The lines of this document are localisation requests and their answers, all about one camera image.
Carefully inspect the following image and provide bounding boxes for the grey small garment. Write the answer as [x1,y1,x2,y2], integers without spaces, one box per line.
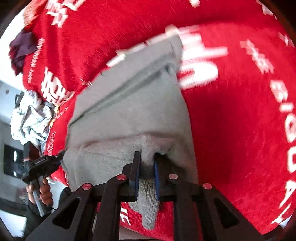
[62,36,198,230]

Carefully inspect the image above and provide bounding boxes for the white floral crumpled clothes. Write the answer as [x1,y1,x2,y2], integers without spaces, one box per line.
[10,90,56,153]

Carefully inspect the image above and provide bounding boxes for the person's left hand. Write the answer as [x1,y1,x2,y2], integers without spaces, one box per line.
[26,178,53,206]

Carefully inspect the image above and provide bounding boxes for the dark purple garment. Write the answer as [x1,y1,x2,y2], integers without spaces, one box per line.
[9,29,37,76]

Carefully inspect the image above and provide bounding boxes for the red printed blanket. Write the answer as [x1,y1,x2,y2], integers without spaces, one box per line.
[23,1,295,234]

